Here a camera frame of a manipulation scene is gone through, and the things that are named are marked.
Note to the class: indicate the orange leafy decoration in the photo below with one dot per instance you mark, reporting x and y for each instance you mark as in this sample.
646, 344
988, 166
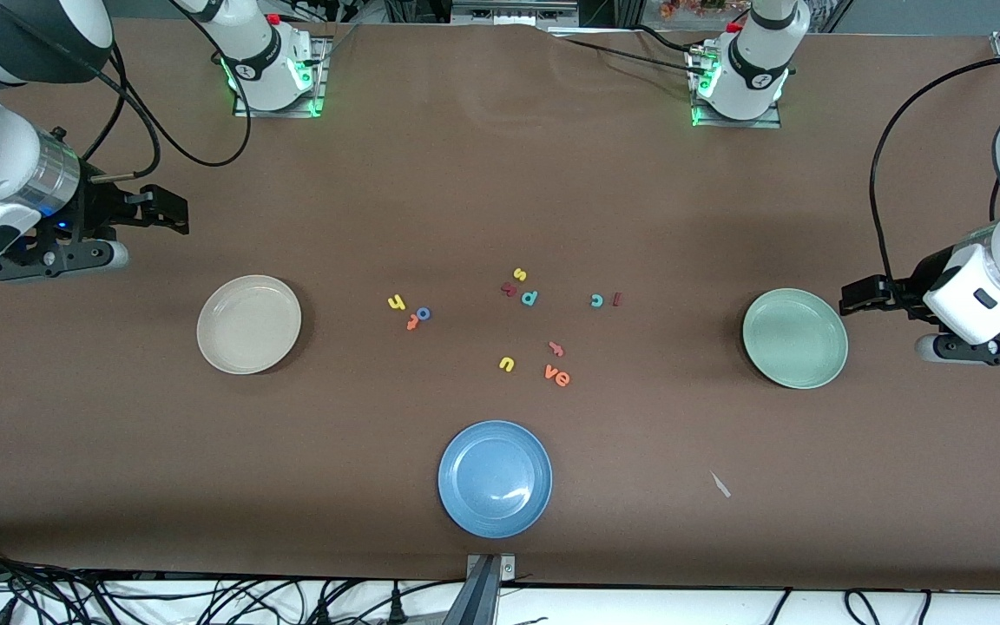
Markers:
691, 7

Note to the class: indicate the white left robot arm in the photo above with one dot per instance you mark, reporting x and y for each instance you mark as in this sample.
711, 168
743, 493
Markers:
760, 61

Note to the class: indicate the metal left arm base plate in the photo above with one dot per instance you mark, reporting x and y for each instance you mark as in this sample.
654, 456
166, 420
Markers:
739, 123

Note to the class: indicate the grey power strip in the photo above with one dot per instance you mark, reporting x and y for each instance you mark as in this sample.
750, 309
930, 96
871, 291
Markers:
513, 13

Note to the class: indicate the teal foam letter p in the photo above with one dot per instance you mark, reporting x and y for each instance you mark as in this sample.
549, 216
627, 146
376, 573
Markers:
530, 299

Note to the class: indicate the beige brown plate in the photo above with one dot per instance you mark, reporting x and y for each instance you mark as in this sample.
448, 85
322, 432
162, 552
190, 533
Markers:
248, 325

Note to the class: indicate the yellow foam letter h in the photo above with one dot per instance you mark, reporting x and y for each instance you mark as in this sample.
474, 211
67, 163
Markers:
396, 302

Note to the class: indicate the blue plate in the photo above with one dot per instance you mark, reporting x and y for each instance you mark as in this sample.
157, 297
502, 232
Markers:
495, 479

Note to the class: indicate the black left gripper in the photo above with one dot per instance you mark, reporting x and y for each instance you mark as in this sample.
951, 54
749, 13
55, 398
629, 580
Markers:
906, 290

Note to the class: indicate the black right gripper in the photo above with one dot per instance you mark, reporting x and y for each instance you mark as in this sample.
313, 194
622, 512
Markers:
101, 211

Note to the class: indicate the green plate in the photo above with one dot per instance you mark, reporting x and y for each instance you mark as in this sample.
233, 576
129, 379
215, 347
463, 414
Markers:
795, 338

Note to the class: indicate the small white paper scrap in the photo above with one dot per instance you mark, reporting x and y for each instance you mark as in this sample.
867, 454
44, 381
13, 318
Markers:
720, 484

